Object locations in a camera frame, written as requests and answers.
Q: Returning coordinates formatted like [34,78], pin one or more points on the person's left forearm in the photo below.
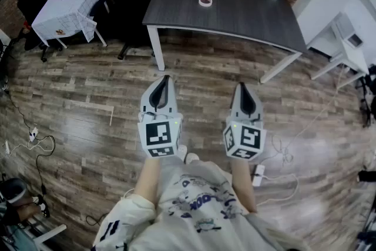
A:
[148,179]

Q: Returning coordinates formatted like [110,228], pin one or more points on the person's white shoe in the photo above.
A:
[192,157]
[182,151]

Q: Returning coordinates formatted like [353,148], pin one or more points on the white side table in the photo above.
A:
[352,57]

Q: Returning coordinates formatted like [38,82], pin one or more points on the dark wooden table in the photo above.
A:
[229,17]

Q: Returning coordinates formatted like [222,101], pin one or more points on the white printed shirt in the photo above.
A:
[199,214]

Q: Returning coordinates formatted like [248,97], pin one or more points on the white tape roll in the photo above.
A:
[200,1]

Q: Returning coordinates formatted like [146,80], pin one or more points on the round dark stool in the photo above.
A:
[13,189]

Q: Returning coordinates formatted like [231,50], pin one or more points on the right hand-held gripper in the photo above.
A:
[249,138]

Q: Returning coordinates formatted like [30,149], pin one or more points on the slim white power strip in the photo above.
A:
[7,147]

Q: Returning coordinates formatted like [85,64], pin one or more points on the small table with checked cloth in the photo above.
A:
[67,6]

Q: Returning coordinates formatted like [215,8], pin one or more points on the black armchair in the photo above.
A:
[30,3]

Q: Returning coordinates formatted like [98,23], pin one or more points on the wide white power strip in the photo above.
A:
[258,174]

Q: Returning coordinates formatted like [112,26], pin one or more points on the white plug adapter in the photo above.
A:
[33,134]

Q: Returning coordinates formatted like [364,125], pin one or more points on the person's right forearm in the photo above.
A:
[243,185]

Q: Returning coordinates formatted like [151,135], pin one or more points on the black tripod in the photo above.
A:
[367,100]

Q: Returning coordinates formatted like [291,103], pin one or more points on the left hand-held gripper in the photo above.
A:
[158,133]

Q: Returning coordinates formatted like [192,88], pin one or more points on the white metal frame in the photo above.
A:
[50,232]

